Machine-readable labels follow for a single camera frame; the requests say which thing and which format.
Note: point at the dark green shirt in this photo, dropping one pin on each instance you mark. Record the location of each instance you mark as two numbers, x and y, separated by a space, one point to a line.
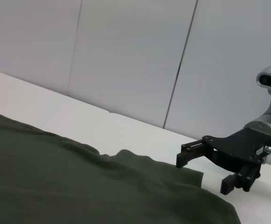
79 186

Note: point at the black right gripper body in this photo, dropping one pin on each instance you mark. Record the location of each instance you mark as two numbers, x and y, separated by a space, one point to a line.
238 151

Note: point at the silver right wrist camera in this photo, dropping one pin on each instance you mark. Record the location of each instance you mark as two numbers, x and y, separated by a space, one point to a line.
269 79

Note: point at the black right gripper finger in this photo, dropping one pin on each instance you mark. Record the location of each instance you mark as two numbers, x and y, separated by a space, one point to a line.
189 155
242 178

